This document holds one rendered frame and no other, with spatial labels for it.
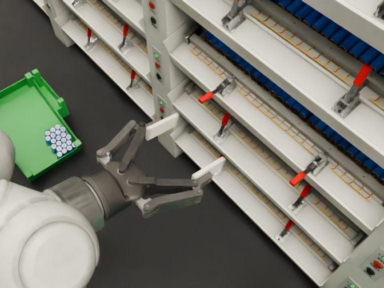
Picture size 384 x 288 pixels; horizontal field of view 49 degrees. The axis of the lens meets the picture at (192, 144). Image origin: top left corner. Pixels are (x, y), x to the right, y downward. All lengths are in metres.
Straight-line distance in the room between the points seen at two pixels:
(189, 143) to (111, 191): 0.74
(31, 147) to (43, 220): 1.13
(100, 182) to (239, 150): 0.55
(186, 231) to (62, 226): 0.96
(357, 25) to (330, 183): 0.37
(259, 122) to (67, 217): 0.60
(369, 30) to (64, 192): 0.46
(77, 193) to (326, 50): 0.47
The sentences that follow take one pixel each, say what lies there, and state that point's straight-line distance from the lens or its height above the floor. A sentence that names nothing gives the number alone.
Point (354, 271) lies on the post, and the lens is 1.03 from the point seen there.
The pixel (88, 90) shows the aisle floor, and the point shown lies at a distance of 1.68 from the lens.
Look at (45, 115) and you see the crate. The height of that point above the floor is 0.07.
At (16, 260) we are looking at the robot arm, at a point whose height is 0.89.
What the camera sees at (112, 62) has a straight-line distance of 1.59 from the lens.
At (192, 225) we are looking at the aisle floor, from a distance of 1.34.
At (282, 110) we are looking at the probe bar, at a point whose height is 0.53.
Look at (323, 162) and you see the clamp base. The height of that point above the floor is 0.52.
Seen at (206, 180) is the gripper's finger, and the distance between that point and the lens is 0.69.
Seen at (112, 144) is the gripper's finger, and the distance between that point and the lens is 0.71.
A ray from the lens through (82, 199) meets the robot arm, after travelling 0.61.
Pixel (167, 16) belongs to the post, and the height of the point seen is 0.60.
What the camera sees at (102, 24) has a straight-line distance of 1.45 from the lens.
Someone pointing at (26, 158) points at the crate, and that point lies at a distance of 1.52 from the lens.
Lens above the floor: 1.24
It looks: 57 degrees down
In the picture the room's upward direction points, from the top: straight up
